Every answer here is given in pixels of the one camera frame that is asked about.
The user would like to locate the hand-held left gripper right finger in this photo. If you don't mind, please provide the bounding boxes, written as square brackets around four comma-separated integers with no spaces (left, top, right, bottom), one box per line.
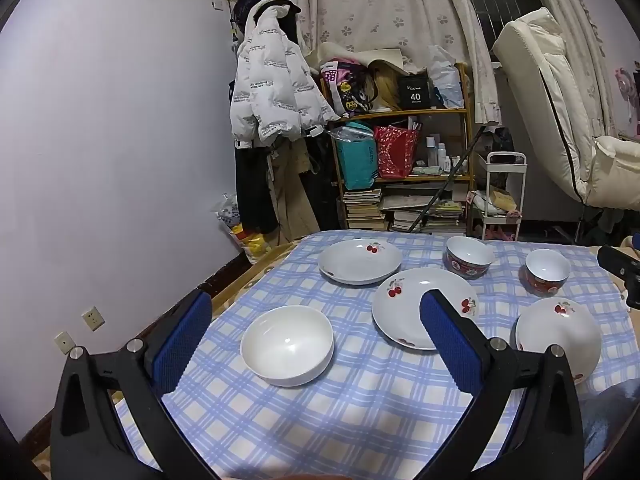
[419,289,584,480]

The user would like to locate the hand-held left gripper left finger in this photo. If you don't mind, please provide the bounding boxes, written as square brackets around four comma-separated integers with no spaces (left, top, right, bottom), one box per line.
[50,289,221,480]

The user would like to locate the white cherry print plate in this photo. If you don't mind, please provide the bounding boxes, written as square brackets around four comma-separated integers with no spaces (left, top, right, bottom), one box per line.
[318,239,403,286]
[510,297,602,386]
[372,267,479,351]

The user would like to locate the small red patterned bowl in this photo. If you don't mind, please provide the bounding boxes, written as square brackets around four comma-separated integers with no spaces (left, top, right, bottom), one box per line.
[524,248,571,297]

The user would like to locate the large red patterned bowl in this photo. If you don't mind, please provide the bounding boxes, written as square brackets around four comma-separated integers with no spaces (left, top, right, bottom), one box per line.
[443,235,496,280]

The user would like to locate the plain white bowl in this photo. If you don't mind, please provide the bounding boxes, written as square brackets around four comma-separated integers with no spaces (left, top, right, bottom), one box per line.
[240,305,335,387]

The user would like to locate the blue checked tablecloth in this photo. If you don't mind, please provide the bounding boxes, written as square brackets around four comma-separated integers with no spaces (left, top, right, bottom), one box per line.
[112,230,626,480]

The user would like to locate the stack of magazines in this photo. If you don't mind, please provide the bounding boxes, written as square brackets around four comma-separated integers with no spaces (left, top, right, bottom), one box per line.
[389,195,467,235]

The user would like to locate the white and yellow plastic bag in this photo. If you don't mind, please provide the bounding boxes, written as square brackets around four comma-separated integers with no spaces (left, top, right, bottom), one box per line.
[215,194,275,262]

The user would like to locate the white trolley cart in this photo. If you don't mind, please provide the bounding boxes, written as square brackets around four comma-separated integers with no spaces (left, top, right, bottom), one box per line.
[469,151,529,242]

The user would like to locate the dark blue cloth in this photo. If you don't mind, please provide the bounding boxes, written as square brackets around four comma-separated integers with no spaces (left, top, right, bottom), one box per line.
[580,379,640,468]

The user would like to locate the stack of books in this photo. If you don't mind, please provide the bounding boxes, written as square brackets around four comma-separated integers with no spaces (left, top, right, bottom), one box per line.
[342,188,387,231]

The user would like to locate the black pole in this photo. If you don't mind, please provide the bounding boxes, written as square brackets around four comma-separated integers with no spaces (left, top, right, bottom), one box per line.
[410,129,485,234]

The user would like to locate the black hanging coat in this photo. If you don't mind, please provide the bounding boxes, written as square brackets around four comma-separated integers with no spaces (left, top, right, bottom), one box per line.
[234,132,342,237]

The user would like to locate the cream folding lounge chair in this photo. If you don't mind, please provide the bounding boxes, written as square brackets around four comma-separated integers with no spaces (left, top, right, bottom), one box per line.
[492,7,640,209]

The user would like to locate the group of white bottles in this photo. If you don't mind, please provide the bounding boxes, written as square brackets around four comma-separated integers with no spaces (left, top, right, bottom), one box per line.
[424,134,465,172]

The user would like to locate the beige trousers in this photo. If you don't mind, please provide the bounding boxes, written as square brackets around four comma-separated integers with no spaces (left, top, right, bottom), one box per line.
[266,137,322,242]

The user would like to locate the red patterned bag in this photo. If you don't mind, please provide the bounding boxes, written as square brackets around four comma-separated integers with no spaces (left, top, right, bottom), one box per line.
[373,125,420,180]

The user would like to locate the teal bag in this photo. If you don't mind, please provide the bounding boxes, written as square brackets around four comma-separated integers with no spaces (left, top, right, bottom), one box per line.
[334,121,379,191]

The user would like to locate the wooden shelf rack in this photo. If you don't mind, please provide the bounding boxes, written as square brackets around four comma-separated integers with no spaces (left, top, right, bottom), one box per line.
[319,62,477,235]

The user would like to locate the black box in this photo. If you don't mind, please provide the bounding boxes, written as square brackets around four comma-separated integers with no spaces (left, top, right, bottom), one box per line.
[397,75,434,110]

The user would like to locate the clear plastic bag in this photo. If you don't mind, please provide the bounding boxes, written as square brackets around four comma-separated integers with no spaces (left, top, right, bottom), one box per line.
[427,45,467,109]

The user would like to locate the cream ruffled curtain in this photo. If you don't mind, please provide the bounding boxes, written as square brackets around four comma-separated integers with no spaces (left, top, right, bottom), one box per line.
[520,0,623,137]

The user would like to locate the white puffer jacket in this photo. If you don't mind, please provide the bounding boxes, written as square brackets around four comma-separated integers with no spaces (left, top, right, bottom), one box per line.
[229,0,342,149]

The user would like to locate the pink printed bag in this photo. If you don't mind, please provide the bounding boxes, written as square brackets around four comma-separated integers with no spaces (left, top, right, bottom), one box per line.
[320,57,372,114]

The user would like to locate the floral curtain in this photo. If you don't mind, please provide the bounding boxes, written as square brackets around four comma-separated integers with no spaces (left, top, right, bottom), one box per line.
[294,0,502,126]

